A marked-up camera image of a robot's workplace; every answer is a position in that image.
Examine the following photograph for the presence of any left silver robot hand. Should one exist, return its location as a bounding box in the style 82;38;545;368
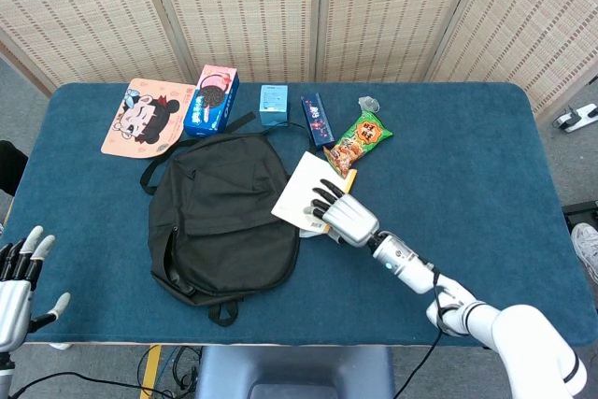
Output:
0;225;72;353

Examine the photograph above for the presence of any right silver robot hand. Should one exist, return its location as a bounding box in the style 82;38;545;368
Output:
303;178;380;248

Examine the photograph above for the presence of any white and yellow notebook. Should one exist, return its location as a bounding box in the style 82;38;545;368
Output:
270;150;359;239

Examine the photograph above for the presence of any black fabric backpack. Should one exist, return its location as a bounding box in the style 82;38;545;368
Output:
139;111;317;328

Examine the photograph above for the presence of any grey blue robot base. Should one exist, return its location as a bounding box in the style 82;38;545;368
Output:
193;346;397;399

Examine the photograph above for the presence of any green orange snack bag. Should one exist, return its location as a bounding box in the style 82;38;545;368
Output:
322;111;394;181

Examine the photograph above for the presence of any blue table cloth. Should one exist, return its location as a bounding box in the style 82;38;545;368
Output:
0;81;598;348

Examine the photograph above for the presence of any dark blue slim box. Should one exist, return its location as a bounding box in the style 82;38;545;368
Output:
300;93;336;151

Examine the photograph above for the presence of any black chair edge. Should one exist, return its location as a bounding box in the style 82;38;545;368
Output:
0;139;30;197

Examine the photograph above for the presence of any light blue small box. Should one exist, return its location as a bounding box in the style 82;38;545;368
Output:
258;84;291;127

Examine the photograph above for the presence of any blue Oreo cookie box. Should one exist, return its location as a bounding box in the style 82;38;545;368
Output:
183;64;242;138

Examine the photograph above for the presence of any black floor stand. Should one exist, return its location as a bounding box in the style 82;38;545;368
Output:
562;201;598;232

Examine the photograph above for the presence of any woven folding screen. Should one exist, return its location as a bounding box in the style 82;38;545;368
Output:
0;0;598;115

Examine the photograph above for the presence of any white sneaker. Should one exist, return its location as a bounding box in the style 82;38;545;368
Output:
570;222;598;284

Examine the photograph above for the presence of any white floor device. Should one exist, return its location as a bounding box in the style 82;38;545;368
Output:
552;103;598;134

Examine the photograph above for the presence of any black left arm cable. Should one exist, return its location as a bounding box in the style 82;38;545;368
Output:
8;370;178;398

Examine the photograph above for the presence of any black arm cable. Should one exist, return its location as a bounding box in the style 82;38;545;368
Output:
393;264;463;399
8;370;178;398

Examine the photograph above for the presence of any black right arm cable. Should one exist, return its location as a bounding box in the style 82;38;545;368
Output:
393;264;463;399

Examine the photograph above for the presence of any black floor cable bundle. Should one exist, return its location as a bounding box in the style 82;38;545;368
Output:
161;346;202;391

